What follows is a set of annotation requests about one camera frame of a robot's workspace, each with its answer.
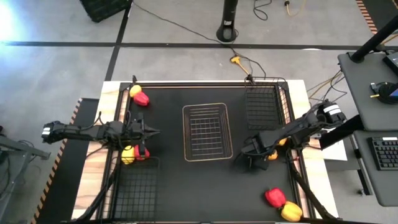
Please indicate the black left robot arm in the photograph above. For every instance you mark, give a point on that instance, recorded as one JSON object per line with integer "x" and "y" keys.
{"x": 77, "y": 132}

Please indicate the black keyboard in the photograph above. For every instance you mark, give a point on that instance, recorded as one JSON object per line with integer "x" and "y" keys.
{"x": 385, "y": 154}

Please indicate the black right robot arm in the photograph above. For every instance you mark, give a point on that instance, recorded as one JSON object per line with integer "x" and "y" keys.
{"x": 298, "y": 127}

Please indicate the black desk foot bar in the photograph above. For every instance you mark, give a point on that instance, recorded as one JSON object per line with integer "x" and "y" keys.
{"x": 342, "y": 132}

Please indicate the gray desk with pole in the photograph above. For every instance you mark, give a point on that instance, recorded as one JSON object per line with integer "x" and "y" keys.
{"x": 357, "y": 93}

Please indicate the black monitor pole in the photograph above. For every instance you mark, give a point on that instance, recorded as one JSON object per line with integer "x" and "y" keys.
{"x": 373, "y": 40}

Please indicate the black table mat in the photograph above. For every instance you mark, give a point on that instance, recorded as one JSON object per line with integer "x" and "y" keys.
{"x": 174, "y": 186}

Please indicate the pale yellow lemon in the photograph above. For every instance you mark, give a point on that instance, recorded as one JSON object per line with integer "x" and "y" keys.
{"x": 127, "y": 155}

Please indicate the red bell pepper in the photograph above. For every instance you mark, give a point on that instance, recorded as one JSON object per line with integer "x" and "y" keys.
{"x": 275, "y": 197}
{"x": 147, "y": 153}
{"x": 141, "y": 99}

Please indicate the large yellow bell pepper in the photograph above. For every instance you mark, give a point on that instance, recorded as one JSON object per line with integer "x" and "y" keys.
{"x": 291, "y": 211}

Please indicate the black tower fan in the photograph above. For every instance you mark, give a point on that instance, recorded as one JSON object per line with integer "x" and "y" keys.
{"x": 227, "y": 18}

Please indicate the white paper sheet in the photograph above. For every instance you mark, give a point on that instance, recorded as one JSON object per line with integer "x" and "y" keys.
{"x": 335, "y": 152}

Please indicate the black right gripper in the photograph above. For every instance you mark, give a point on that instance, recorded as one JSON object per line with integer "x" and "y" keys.
{"x": 256, "y": 147}

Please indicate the gray desk with keyboard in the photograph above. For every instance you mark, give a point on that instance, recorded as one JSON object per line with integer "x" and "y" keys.
{"x": 382, "y": 186}

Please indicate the small yellow bell pepper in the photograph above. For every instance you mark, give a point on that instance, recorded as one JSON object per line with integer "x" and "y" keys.
{"x": 135, "y": 91}

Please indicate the black floor mat striped edge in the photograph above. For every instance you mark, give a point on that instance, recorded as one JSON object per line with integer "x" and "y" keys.
{"x": 77, "y": 124}
{"x": 382, "y": 9}

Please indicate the yellow power plug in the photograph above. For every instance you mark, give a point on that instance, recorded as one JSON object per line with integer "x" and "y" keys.
{"x": 235, "y": 59}

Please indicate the black round device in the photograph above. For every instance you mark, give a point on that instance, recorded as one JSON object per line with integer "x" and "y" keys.
{"x": 385, "y": 92}

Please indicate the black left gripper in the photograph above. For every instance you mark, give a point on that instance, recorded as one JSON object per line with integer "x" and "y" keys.
{"x": 136, "y": 132}

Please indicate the black plastic crate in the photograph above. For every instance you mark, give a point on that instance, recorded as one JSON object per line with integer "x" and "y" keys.
{"x": 102, "y": 9}

